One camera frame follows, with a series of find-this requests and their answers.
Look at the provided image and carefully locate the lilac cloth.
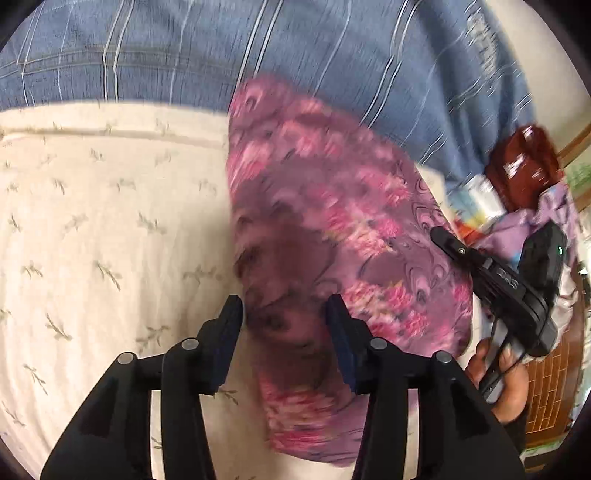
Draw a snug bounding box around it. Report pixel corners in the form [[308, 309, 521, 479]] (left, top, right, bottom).
[[471, 185, 583, 319]]

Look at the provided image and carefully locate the purple floral garment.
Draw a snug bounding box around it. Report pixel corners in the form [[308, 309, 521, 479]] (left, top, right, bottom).
[[226, 76, 477, 469]]

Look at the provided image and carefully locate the blue plaid quilt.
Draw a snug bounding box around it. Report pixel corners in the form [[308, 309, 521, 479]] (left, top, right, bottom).
[[0, 0, 540, 186]]

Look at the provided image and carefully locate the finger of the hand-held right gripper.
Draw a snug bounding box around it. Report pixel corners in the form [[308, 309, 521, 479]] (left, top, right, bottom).
[[430, 226, 496, 278]]

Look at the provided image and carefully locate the person's right hand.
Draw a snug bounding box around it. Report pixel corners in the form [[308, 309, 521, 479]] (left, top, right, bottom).
[[464, 339, 530, 426]]

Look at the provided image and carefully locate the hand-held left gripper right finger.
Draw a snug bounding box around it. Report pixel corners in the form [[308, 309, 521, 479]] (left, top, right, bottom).
[[325, 294, 527, 480]]

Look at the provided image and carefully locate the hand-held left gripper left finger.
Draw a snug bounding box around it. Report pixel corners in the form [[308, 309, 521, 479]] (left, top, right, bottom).
[[41, 294, 245, 480]]

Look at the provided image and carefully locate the red brown bag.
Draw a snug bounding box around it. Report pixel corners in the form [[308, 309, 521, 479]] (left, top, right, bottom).
[[485, 124, 567, 214]]

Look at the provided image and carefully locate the cream leaf print bedsheet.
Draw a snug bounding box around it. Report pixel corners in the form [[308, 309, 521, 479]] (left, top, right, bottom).
[[0, 102, 486, 480]]

